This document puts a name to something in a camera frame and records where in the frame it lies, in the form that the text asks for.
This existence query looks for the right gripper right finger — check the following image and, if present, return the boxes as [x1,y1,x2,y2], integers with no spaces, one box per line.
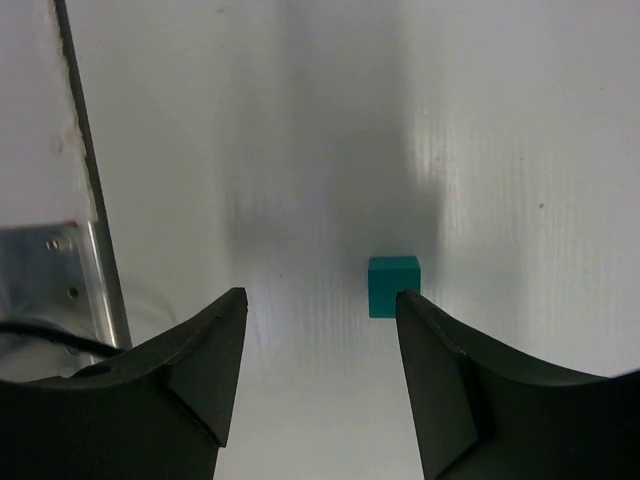
[396,290,639,479]

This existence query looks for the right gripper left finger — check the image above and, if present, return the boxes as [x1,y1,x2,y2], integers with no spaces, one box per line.
[1,288,248,479]

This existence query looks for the teal cube block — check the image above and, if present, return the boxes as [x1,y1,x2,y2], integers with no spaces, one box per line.
[367,256,422,319]

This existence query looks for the black thin cable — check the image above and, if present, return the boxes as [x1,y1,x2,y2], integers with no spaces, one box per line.
[0,322,126,359]

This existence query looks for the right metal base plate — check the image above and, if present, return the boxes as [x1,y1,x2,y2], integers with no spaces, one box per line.
[1,222,132,382]

